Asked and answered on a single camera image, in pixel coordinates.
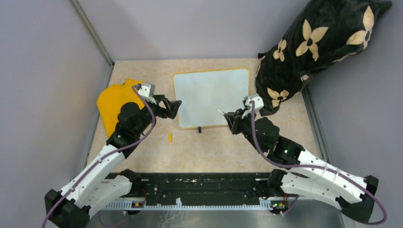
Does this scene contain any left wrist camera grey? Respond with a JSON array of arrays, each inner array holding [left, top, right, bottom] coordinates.
[[138, 83, 156, 104]]

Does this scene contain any white board yellow frame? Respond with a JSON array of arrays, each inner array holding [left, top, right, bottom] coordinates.
[[173, 68, 249, 129]]

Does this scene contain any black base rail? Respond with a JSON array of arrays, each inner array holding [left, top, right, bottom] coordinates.
[[94, 171, 300, 215]]

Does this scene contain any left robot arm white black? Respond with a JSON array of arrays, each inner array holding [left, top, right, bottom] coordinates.
[[41, 95, 182, 228]]

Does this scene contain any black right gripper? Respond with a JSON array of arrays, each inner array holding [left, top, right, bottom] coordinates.
[[225, 107, 265, 153]]

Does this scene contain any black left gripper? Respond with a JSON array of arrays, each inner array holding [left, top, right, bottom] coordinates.
[[134, 95, 181, 136]]

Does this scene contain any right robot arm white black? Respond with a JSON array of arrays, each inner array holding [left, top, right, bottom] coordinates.
[[223, 109, 379, 224]]

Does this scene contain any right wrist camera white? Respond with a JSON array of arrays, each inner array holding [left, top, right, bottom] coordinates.
[[243, 94, 264, 116]]

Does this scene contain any yellow cloth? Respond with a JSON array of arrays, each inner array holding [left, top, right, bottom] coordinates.
[[96, 78, 144, 137]]

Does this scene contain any black floral pillow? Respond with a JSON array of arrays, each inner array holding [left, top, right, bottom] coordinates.
[[255, 0, 392, 116]]

